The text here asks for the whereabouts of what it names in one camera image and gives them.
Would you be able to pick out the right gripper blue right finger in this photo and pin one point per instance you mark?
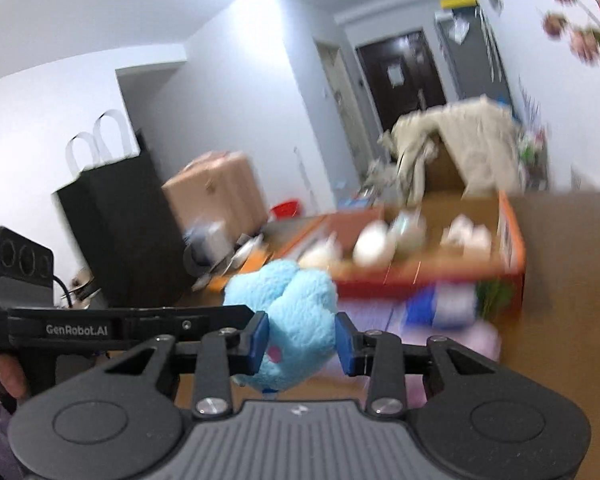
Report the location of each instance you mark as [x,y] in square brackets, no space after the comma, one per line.
[378,356]

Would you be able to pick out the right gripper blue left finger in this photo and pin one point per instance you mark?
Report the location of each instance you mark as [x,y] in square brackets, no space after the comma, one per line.
[223,354]

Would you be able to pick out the light blue plush toy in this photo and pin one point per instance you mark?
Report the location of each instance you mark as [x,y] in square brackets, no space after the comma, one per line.
[301,305]

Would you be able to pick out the purple knitted pouch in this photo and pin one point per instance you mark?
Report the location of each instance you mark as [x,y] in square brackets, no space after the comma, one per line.
[357,315]

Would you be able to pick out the yellow white plush toy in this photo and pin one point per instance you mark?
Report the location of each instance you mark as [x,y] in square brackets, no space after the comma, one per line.
[321,255]

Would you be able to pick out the plastic cup with wrap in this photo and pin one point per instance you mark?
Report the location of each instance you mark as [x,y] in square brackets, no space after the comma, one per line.
[409,231]

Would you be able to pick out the white tissue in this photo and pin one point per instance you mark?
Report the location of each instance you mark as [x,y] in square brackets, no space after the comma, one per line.
[466,239]

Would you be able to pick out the person's left hand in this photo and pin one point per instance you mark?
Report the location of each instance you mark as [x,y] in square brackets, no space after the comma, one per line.
[14,388]

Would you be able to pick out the blue white carton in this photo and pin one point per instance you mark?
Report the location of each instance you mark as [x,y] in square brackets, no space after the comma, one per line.
[445,306]

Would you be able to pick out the white electronic device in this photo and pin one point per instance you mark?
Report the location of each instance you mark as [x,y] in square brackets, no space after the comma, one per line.
[207,245]

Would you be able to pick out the black paper shopping bag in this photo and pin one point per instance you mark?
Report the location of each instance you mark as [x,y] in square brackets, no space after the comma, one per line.
[122,221]

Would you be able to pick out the red cardboard box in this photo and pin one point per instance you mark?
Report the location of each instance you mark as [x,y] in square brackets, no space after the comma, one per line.
[500,275]

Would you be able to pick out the red plastic bucket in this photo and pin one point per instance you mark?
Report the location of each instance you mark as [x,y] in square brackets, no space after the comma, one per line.
[286,210]

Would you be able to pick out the pink ribbed suitcase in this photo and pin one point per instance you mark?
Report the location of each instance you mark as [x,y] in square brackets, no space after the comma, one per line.
[218,187]

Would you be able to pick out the beige coat on chair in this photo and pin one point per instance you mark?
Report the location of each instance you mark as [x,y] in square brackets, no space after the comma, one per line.
[479,134]

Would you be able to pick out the dark entrance door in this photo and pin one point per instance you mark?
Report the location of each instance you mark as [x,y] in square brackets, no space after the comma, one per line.
[402,76]

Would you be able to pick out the grey refrigerator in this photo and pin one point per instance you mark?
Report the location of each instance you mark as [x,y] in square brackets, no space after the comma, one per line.
[470,48]

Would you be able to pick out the yellow box on fridge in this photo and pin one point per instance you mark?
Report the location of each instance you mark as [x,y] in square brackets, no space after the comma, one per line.
[457,4]

